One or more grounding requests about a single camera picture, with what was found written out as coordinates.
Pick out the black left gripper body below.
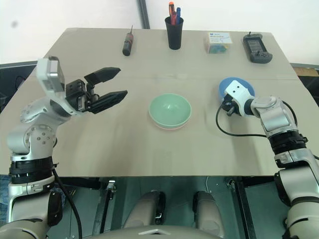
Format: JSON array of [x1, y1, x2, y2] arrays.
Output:
[[65, 79, 98, 113]]

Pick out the grey rounded leg shape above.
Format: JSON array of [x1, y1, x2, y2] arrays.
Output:
[[192, 190, 225, 232], [123, 190, 166, 231]]

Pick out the black red screwdriver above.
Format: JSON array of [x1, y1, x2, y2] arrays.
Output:
[[122, 24, 136, 57]]

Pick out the orange-capped black pen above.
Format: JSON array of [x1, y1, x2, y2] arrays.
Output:
[[168, 1, 175, 25]]

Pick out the black background post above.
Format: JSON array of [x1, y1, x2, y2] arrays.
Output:
[[136, 0, 151, 29]]

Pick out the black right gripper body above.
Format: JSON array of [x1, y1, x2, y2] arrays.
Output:
[[221, 94, 238, 117]]

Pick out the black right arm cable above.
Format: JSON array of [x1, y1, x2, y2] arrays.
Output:
[[215, 99, 299, 138]]

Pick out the black handheld controller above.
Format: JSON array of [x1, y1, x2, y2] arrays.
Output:
[[242, 31, 273, 64]]

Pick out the green bowl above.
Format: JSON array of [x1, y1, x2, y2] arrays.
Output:
[[149, 93, 192, 126]]

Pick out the black table frame leg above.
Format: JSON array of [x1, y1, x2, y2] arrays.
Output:
[[233, 178, 258, 239], [99, 178, 117, 235]]

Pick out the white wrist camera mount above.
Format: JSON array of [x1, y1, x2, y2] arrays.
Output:
[[223, 80, 253, 117], [36, 56, 78, 117]]

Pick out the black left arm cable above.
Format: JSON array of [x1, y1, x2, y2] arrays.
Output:
[[51, 163, 83, 239]]

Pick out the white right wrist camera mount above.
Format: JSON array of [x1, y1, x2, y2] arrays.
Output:
[[223, 80, 253, 117]]

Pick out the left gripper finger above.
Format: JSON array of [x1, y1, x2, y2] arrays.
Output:
[[84, 67, 121, 87], [87, 90, 129, 115]]

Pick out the clear box with blue label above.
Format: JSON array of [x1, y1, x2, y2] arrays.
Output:
[[205, 31, 233, 55]]

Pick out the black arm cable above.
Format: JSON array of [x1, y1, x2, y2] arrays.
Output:
[[215, 99, 299, 138], [51, 163, 83, 239]]

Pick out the black pen cup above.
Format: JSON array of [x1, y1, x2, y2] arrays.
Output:
[[164, 16, 184, 50]]

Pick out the brown cardboard box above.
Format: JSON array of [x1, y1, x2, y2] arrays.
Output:
[[294, 66, 319, 77]]

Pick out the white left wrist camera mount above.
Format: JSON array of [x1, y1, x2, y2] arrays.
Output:
[[36, 56, 78, 117]]

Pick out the blue bowl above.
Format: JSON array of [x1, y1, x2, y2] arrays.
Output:
[[218, 77, 256, 102]]

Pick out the black background equipment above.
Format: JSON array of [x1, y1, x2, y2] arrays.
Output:
[[0, 61, 38, 114]]

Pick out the grey robot torso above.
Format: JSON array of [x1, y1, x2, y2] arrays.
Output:
[[87, 224, 226, 239]]

